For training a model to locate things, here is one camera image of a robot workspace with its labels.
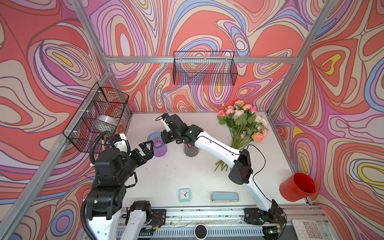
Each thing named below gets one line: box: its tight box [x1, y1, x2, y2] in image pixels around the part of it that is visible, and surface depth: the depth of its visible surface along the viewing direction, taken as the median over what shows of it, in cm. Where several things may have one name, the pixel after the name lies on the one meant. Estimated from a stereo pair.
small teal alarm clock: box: [179, 188, 191, 202], surface depth 80 cm
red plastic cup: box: [279, 172, 317, 202], surface depth 75 cm
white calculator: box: [291, 219, 325, 240], surface depth 70 cm
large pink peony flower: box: [252, 132, 264, 143], surface depth 100 cm
